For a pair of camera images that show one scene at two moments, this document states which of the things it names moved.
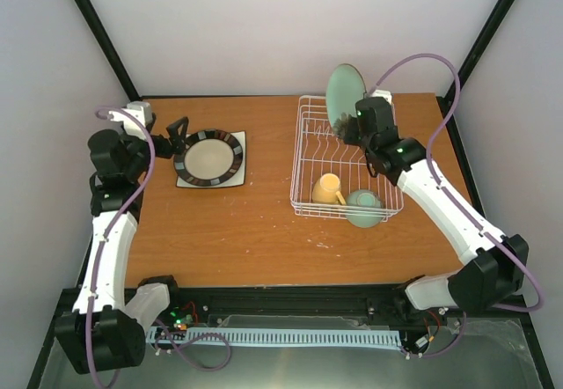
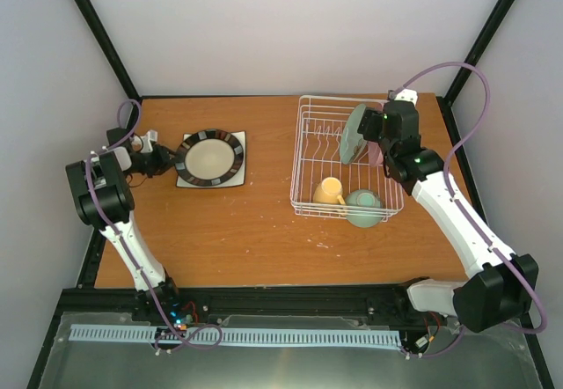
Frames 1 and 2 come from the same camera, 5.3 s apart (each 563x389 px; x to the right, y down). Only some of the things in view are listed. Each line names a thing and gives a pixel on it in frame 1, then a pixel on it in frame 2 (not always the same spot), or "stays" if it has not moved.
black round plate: (210, 157) stays
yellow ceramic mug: (325, 190) stays
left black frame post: (84, 5) stays
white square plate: (239, 178) stays
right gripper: (349, 135) → (368, 124)
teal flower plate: (344, 88) → (352, 142)
